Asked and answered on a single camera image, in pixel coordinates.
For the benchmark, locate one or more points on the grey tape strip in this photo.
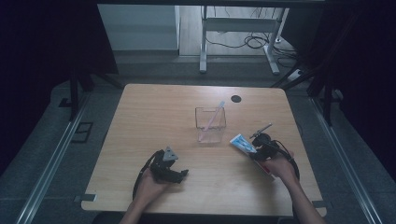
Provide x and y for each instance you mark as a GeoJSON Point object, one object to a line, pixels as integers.
{"type": "Point", "coordinates": [322, 203]}

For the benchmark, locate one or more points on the pink toothbrush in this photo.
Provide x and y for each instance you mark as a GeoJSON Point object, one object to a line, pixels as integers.
{"type": "Point", "coordinates": [213, 118]}

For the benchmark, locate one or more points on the white metal desk frame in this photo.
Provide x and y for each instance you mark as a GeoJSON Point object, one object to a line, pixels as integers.
{"type": "Point", "coordinates": [239, 25]}

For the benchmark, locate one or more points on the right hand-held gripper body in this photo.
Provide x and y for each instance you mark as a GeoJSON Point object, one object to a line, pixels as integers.
{"type": "Point", "coordinates": [269, 149]}

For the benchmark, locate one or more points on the black metal stand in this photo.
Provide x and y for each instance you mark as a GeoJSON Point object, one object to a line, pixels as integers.
{"type": "Point", "coordinates": [77, 90]}
{"type": "Point", "coordinates": [323, 84]}

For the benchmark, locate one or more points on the white power strip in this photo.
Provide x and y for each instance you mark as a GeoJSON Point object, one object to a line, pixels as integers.
{"type": "Point", "coordinates": [295, 74]}

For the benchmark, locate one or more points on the person's right hand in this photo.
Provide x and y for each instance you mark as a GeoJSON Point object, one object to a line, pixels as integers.
{"type": "Point", "coordinates": [281, 169]}

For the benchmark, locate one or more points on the black round table grommet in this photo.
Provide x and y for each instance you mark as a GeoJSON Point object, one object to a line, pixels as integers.
{"type": "Point", "coordinates": [236, 98]}

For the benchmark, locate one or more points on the clear plastic square cup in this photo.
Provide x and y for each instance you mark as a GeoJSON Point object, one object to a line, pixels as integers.
{"type": "Point", "coordinates": [211, 126]}

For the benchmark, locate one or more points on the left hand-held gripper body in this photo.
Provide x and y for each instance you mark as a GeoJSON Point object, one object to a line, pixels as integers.
{"type": "Point", "coordinates": [165, 165]}

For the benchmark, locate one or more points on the white red blue toothpaste tube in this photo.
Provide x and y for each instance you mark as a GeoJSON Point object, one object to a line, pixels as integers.
{"type": "Point", "coordinates": [244, 146]}

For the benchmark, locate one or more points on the grey metal floor rail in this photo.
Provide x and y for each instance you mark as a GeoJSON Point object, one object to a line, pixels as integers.
{"type": "Point", "coordinates": [49, 165]}
{"type": "Point", "coordinates": [342, 161]}

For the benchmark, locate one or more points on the white panel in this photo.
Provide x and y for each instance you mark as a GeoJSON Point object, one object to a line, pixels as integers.
{"type": "Point", "coordinates": [138, 26]}

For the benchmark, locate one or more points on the person's left hand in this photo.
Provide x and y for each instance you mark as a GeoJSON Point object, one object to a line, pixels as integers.
{"type": "Point", "coordinates": [151, 186]}

